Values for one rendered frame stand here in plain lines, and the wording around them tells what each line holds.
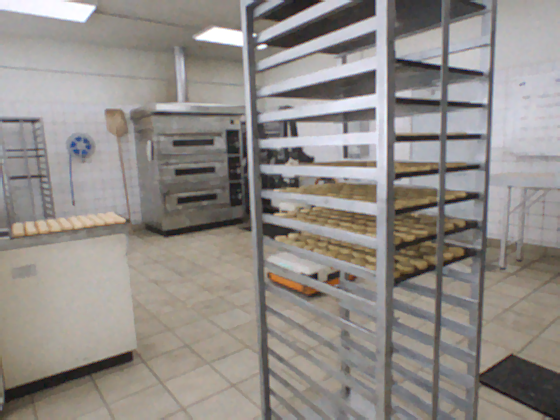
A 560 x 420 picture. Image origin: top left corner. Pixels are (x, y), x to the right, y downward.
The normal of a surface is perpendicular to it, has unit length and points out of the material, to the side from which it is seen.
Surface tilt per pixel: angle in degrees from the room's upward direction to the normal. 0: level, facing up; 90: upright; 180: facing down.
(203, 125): 90
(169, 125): 90
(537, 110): 90
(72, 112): 90
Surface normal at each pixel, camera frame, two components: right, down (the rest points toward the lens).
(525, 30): -0.78, 0.13
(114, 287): 0.57, 0.11
